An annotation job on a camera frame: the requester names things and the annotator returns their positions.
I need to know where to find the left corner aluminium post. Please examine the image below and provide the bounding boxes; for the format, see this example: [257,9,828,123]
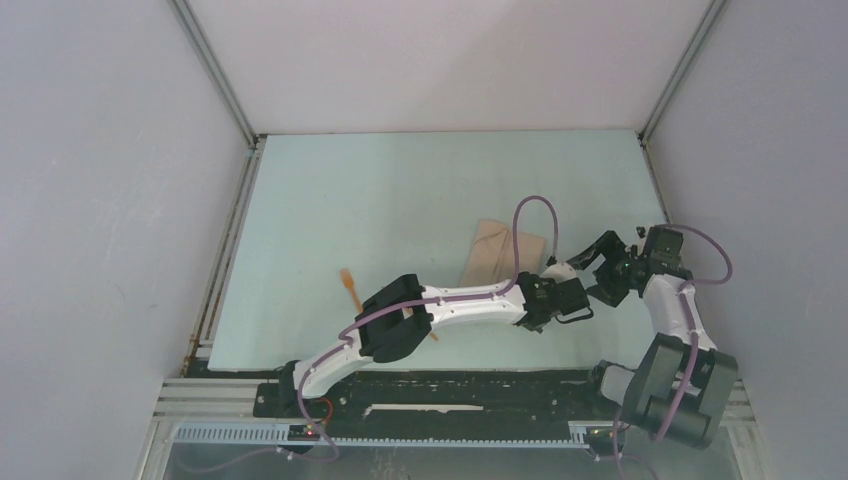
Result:
[167,0,258,148]

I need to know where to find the corner aluminium post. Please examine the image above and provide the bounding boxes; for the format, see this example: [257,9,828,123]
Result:
[167,0,258,148]
[638,0,730,147]

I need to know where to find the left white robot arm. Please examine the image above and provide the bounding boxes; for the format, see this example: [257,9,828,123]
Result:
[277,263,594,417]

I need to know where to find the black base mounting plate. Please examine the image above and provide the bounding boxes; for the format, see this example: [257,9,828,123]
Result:
[253,367,651,442]

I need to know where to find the beige cloth napkin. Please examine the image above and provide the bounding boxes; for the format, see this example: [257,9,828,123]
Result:
[459,219,547,287]

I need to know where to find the right corner aluminium post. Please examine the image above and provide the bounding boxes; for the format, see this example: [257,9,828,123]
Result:
[638,0,730,147]

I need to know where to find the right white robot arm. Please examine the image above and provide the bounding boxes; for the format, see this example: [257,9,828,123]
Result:
[567,224,738,450]

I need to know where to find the orange plastic fork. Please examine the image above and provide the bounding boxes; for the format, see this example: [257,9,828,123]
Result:
[339,268,363,313]

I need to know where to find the white cable duct strip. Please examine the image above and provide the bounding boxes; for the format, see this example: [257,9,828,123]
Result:
[172,422,589,449]

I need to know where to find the aluminium frame rail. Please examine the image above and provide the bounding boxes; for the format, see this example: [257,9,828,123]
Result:
[153,378,756,427]

